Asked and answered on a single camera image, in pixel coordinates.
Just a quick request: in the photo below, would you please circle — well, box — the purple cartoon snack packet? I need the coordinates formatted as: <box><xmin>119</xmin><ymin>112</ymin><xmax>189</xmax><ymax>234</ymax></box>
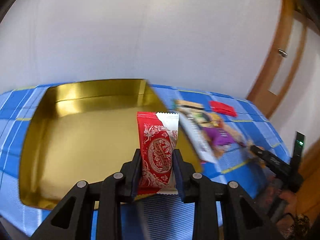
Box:
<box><xmin>202</xmin><ymin>127</ymin><xmax>236</xmax><ymax>147</ymax></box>

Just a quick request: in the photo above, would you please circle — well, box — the red white candy wrapper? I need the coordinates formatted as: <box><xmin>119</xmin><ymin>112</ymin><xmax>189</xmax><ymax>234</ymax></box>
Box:
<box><xmin>137</xmin><ymin>112</ymin><xmax>179</xmax><ymax>195</ymax></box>

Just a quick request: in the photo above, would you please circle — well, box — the person's right hand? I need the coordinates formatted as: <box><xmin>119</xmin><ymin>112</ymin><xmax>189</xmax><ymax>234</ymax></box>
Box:
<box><xmin>279</xmin><ymin>190</ymin><xmax>308</xmax><ymax>216</ymax></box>

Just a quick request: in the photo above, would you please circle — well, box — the blue plaid tablecloth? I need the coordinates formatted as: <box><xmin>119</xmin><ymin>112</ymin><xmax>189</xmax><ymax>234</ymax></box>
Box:
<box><xmin>1</xmin><ymin>85</ymin><xmax>290</xmax><ymax>239</ymax></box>

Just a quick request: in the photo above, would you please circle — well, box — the gold tin box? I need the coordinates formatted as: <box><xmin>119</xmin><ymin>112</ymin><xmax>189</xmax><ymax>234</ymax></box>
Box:
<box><xmin>18</xmin><ymin>78</ymin><xmax>203</xmax><ymax>210</ymax></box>

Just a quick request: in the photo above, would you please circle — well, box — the red flat snack packet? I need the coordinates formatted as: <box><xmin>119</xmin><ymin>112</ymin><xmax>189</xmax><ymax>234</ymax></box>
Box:
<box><xmin>209</xmin><ymin>101</ymin><xmax>237</xmax><ymax>117</ymax></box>

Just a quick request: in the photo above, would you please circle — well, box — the wooden door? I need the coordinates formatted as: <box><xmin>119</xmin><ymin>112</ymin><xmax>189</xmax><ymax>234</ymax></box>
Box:
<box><xmin>247</xmin><ymin>0</ymin><xmax>319</xmax><ymax>119</ymax></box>

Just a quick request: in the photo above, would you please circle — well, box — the metal door handle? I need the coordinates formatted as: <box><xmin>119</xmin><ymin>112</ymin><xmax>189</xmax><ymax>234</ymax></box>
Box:
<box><xmin>278</xmin><ymin>48</ymin><xmax>287</xmax><ymax>58</ymax></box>

